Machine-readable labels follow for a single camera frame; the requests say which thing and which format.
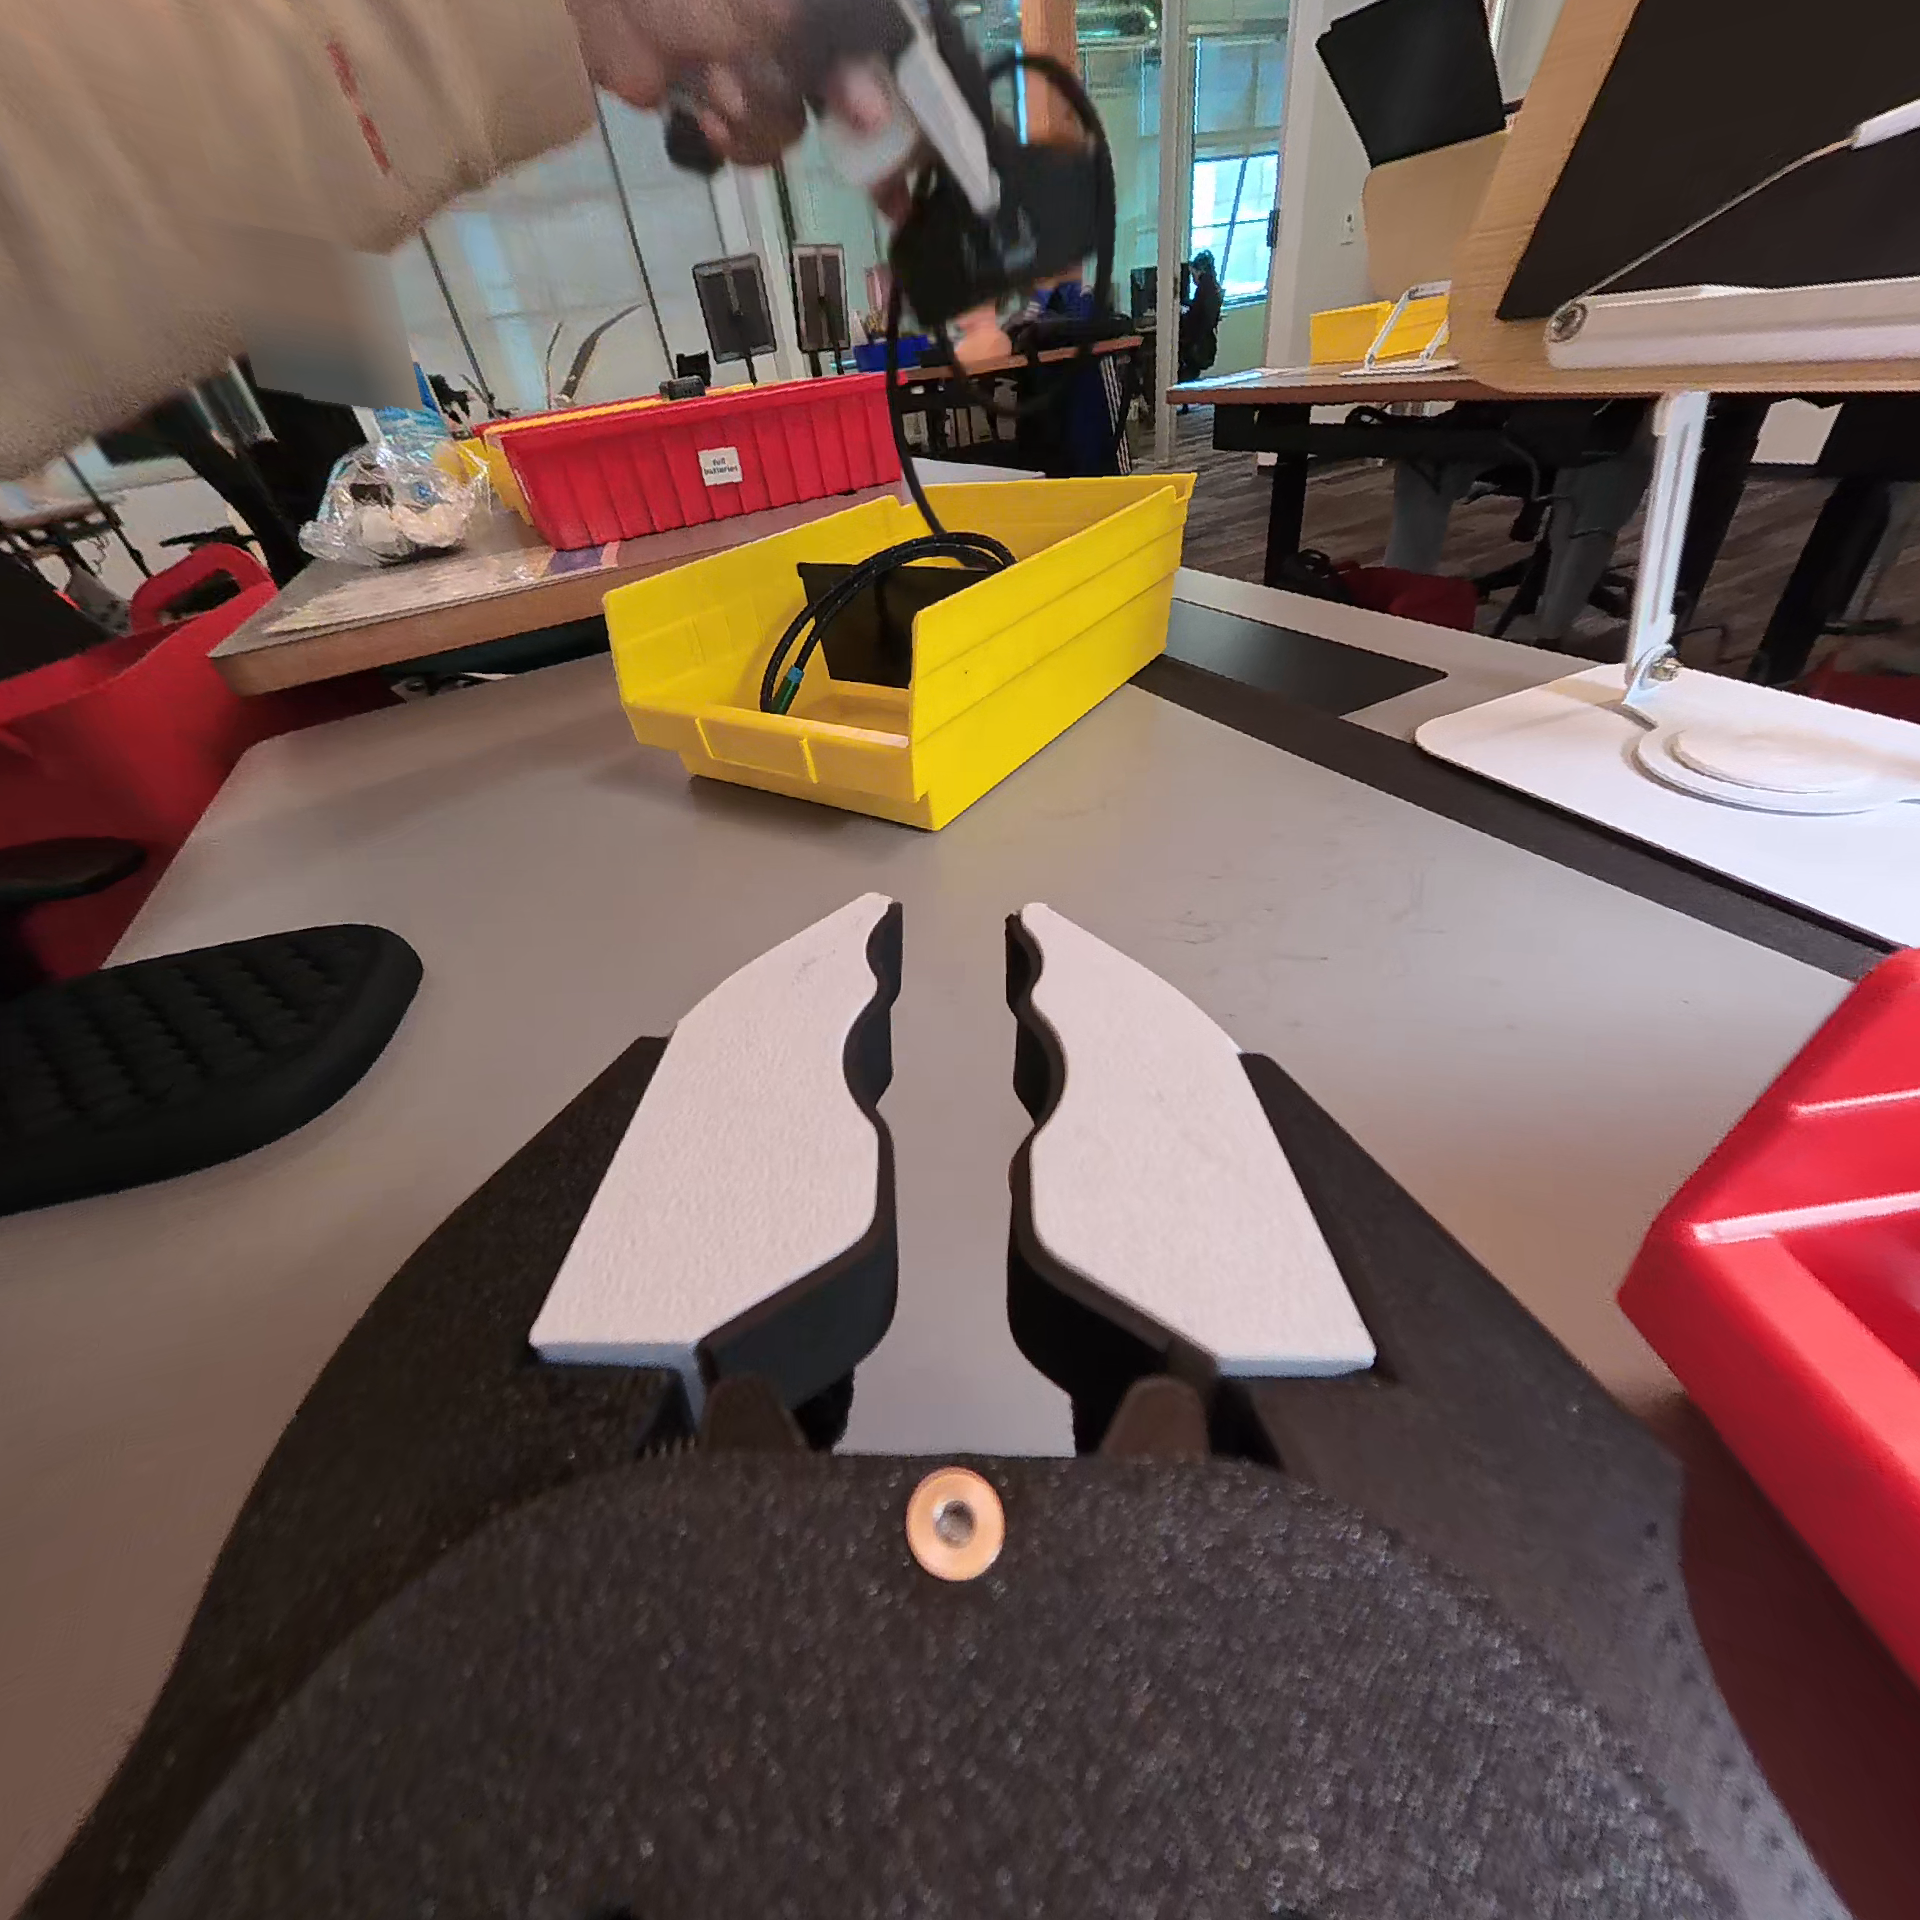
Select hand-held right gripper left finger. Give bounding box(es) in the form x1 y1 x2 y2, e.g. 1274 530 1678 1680
528 892 906 1373

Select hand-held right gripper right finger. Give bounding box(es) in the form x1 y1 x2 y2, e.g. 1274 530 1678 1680
1002 901 1381 1381

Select yellow plastic bin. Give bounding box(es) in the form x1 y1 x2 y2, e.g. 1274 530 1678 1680
1309 296 1454 366
602 471 1200 831
454 386 753 520

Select red plastic bin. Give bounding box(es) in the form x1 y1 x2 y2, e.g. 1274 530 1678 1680
1617 947 1920 1690

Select person's left forearm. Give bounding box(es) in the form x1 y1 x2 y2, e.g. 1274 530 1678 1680
0 0 602 470

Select person's left hand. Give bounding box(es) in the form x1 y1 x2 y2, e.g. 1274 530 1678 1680
577 0 843 152

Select black tablet on pole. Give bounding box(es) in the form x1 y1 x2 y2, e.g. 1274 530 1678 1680
691 251 779 366
789 242 852 358

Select wooden desk black legs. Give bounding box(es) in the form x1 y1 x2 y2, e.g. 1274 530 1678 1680
1166 360 1920 632

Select black bin divider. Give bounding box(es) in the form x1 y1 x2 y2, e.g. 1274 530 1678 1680
795 558 978 692

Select long red bin white label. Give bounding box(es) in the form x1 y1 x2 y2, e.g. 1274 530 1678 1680
477 372 906 552

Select black board wooden edge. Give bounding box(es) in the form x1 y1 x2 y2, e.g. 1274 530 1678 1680
1446 0 1920 383
1314 0 1511 288

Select black chair armrest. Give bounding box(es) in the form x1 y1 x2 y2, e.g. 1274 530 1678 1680
0 921 427 1220

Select clear plastic bag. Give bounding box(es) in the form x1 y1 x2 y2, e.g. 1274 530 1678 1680
297 402 494 569

